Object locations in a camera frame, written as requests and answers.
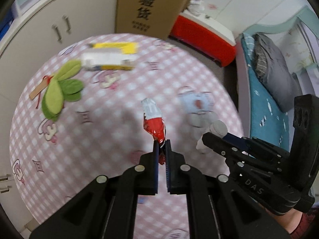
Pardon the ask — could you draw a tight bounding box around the red silver snack wrapper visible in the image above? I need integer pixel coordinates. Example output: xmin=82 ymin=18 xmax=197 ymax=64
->
xmin=141 ymin=98 xmax=167 ymax=165

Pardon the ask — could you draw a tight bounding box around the yellow white medicine box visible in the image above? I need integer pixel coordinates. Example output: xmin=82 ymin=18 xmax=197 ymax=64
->
xmin=80 ymin=42 xmax=138 ymax=71

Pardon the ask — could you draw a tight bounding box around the green felt leaf ornament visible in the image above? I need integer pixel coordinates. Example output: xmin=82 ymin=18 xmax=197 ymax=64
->
xmin=29 ymin=59 xmax=84 ymax=121

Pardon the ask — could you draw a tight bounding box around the teal bunk bed mattress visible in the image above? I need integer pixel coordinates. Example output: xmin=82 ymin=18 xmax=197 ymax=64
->
xmin=236 ymin=33 xmax=294 ymax=151

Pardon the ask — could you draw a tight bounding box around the pink checkered tablecloth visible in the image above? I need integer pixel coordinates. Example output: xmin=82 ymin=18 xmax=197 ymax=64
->
xmin=9 ymin=33 xmax=245 ymax=239

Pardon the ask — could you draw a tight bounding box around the grey folded duvet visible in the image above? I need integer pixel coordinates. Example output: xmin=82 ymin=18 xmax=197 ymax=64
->
xmin=254 ymin=33 xmax=302 ymax=113

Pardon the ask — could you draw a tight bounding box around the red covered low bench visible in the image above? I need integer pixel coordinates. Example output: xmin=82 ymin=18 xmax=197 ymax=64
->
xmin=170 ymin=11 xmax=236 ymax=67

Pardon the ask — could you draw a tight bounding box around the large brown cardboard box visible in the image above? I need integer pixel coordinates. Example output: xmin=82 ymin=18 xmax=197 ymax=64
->
xmin=115 ymin=0 xmax=188 ymax=39

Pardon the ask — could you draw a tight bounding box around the white plastic bag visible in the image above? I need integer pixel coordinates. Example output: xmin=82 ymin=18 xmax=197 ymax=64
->
xmin=187 ymin=0 xmax=204 ymax=17

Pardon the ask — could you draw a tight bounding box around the cream low cabinet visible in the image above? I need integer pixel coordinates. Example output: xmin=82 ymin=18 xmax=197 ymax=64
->
xmin=1 ymin=0 xmax=117 ymax=232

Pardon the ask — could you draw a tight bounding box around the teal bunk bed frame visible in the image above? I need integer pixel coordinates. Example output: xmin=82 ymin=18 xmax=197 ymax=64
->
xmin=239 ymin=4 xmax=319 ymax=80

